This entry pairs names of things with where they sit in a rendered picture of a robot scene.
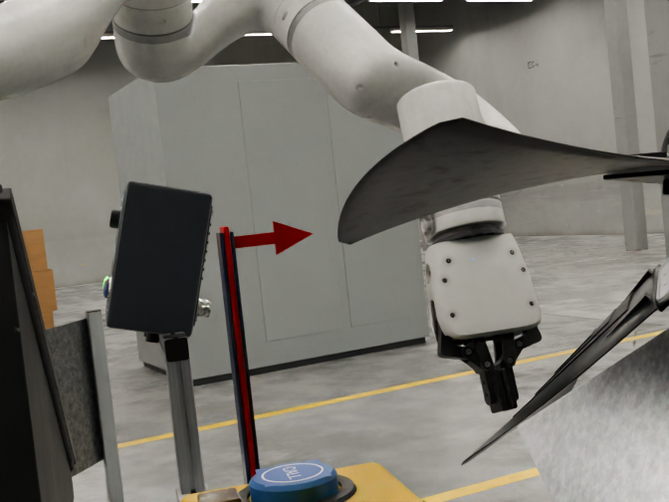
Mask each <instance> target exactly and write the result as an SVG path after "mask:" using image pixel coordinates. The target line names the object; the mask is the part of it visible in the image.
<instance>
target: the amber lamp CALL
mask: <svg viewBox="0 0 669 502"><path fill-rule="evenodd" d="M197 502H242V499H241V497H240V495H239V493H238V491H237V490H236V488H228V489H222V490H216V491H210V492H205V493H200V494H198V495H197Z"/></svg>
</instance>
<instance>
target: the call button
mask: <svg viewBox="0 0 669 502"><path fill-rule="evenodd" d="M255 471H256V472H257V473H256V474H255V475H254V476H253V477H252V479H251V480H250V482H249V488H250V496H251V502H316V501H320V500H323V499H326V498H328V497H331V496H333V495H335V494H336V493H338V492H339V488H338V479H337V472H336V470H335V469H334V468H332V467H331V466H330V465H328V464H326V463H322V462H320V461H319V460H318V459H315V460H309V461H302V462H291V463H285V464H279V465H275V466H272V467H268V468H262V469H256V470H255Z"/></svg>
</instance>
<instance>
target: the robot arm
mask: <svg viewBox="0 0 669 502"><path fill-rule="evenodd" d="M111 21H112V28H113V37H114V43H115V49H116V52H117V55H118V57H119V59H120V61H121V63H122V65H123V66H124V67H125V68H126V69H127V70H128V71H129V72H130V73H131V74H133V75H134V76H135V77H137V78H139V79H142V80H145V81H148V82H153V83H170V82H174V81H177V80H180V79H182V78H184V77H186V76H188V75H190V74H191V73H193V72H194V71H196V70H197V69H199V68H200V67H202V66H203V65H204V64H205V63H207V62H208V61H209V60H210V59H212V58H213V57H214V56H216V55H217V54H218V53H219V52H221V51H222V50H223V49H225V48H226V47H227V46H229V45H230V44H231V43H233V42H234V41H236V40H238V39H239V38H241V37H243V36H246V35H248V34H250V33H253V32H267V33H270V34H271V35H272V36H273V37H274V38H275V39H276V40H277V41H278V42H279V43H280V44H281V45H282V46H283V47H284V48H285V49H286V50H287V51H288V52H289V53H290V54H291V55H292V56H293V57H294V58H295V59H296V60H297V62H298V63H299V64H300V65H301V66H302V67H303V68H304V69H305V70H306V71H307V72H308V73H309V74H310V75H311V76H312V77H313V78H314V79H315V80H316V81H317V82H318V83H319V84H320V85H321V86H322V87H323V88H324V89H325V90H326V91H327V92H328V93H329V94H330V95H331V96H332V97H333V98H334V99H335V100H336V101H337V102H338V103H339V104H340V105H341V106H343V107H344V108H345V109H346V110H348V111H349V112H351V113H353V114H354V115H356V116H358V117H360V118H363V119H365V120H368V121H370V122H373V123H376V124H379V125H381V126H386V127H388V128H391V129H393V130H396V131H398V132H400V133H402V137H403V141H404V142H406V141H407V140H409V139H410V138H412V137H414V136H415V135H417V134H419V133H420V132H422V131H424V130H425V129H427V128H429V127H431V126H434V125H436V124H438V123H441V122H446V121H450V120H455V119H458V118H465V119H469V120H472V121H475V122H478V123H482V124H485V125H489V126H495V127H498V128H502V129H505V130H509V131H513V132H517V133H520V132H519V131H518V130H517V129H516V128H515V127H514V126H513V125H512V124H511V123H510V122H509V121H508V120H507V119H506V118H505V117H503V116H502V115H501V114H500V113H499V112H498V111H497V110H496V109H494V108H493V107H492V106H491V105H490V104H489V103H487V102H486V101H485V100H484V99H482V98H481V97H480V96H479V95H477V94H476V91H475V89H474V87H473V86H472V85H471V84H469V83H467V82H464V81H458V80H454V79H453V78H451V77H449V76H447V75H445V74H444V73H442V72H440V71H438V70H436V69H434V68H432V67H430V66H428V65H426V64H424V63H422V62H420V61H418V60H415V59H413V58H411V57H409V56H407V55H405V54H403V53H401V52H400V51H398V50H396V49H395V48H394V47H392V46H391V45H390V44H389V43H388V42H387V41H385V40H384V39H383V38H382V37H381V36H380V35H379V34H378V33H377V32H376V31H375V30H374V29H373V28H372V27H371V26H370V25H369V24H368V23H367V22H365V21H364V20H363V19H362V18H361V17H360V16H359V15H358V14H357V13H356V12H355V11H354V10H353V9H352V8H351V7H350V6H348V5H347V4H346V3H345V2H344V1H343V0H202V1H201V3H200V4H199V5H198V6H197V7H196V8H195V9H194V10H193V11H192V0H9V1H6V2H4V3H1V4H0V101H2V100H8V99H13V98H16V97H20V96H23V95H26V94H28V93H31V92H34V91H36V90H39V89H41V88H43V87H46V86H48V85H50V84H52V83H55V82H57V81H58V80H61V79H63V78H65V77H67V76H69V75H71V74H72V73H74V72H75V71H77V70H78V69H79V68H81V67H82V66H83V65H84V64H85V63H86V61H87V60H88V59H89V58H90V57H91V55H92V54H93V52H94V50H95V49H96V47H97V46H98V44H99V42H100V40H101V38H102V36H103V35H104V33H105V31H106V29H107V27H108V26H109V24H110V22H111ZM522 190H524V189H520V190H515V191H511V192H506V193H502V194H498V195H494V196H491V197H487V198H483V199H480V200H476V201H473V202H469V203H466V204H462V205H459V206H455V207H452V208H449V209H446V210H442V211H439V212H436V213H433V214H430V215H427V216H424V217H421V218H420V222H421V229H422V234H423V235H424V237H425V242H426V244H428V245H431V246H430V247H428V249H427V250H426V253H425V271H426V288H427V298H428V306H429V313H430V320H431V325H432V330H433V334H434V337H435V340H436V341H437V343H438V347H437V355H438V357H439V358H441V359H451V360H461V361H462V362H464V363H465V364H466V365H468V366H469V367H470V368H472V369H473V371H474V372H475V373H476V374H478V375H479V376H480V381H481V385H482V390H483V394H484V399H485V403H486V405H489V406H490V408H491V412H492V413H498V412H501V411H508V410H512V409H515V408H517V407H518V404H517V400H518V399H519V393H518V388H517V384H516V380H515V375H514V371H513V366H514V365H515V364H516V360H517V358H518V356H519V355H520V353H521V351H522V350H523V349H524V348H527V347H529V346H531V345H533V344H535V343H538V342H540V341H541V340H542V335H541V333H540V331H539V328H538V324H539V323H540V322H541V320H542V316H541V310H540V306H539V302H538V299H537V295H536V292H535V289H534V286H533V283H532V280H531V277H530V274H529V271H528V268H527V265H526V263H525V260H524V258H523V255H522V253H521V251H520V248H519V246H518V244H517V242H516V240H515V238H514V236H513V234H511V233H508V234H504V231H503V229H504V228H505V227H506V225H507V224H506V219H505V215H504V211H503V206H502V202H501V197H509V196H513V195H516V194H518V193H520V192H521V191H522ZM521 333H523V334H522V335H521V336H520V337H519V338H516V339H515V336H518V335H520V334H521ZM488 341H493V343H494V356H495V363H493V360H492V357H491V355H490V352H489V349H488V347H487V344H486V342H488ZM462 345H464V346H465V347H462Z"/></svg>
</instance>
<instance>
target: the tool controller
mask: <svg viewBox="0 0 669 502"><path fill-rule="evenodd" d="M211 204H212V195H211V194H210V193H207V192H200V191H194V190H188V189H182V188H176V187H170V186H163V185H157V184H151V183H145V182H139V181H129V182H128V184H127V185H126V187H125V189H124V191H123V194H122V198H121V205H120V211H119V210H115V209H114V210H112V211H111V220H110V227H111V228H115V229H117V231H116V241H115V247H114V253H113V260H112V267H111V294H110V300H109V301H107V304H106V323H107V327H109V328H111V329H119V330H127V331H135V332H143V333H144V336H145V337H146V338H145V341H146V342H150V343H159V335H158V334H160V335H161V334H169V333H170V334H171V335H175V333H177V332H184V333H185V334H186V336H187V337H190V336H191V335H192V330H193V326H195V322H197V317H204V318H208V317H209V316H210V312H211V302H208V300H207V299H199V294H200V287H201V280H203V277H202V274H203V271H204V268H203V267H204V262H206V259H205V254H206V253H207V250H206V247H207V244H208V242H209V241H207V240H208V235H210V232H209V227H210V226H211V223H210V221H211V215H213V210H212V207H213V206H212V205H211Z"/></svg>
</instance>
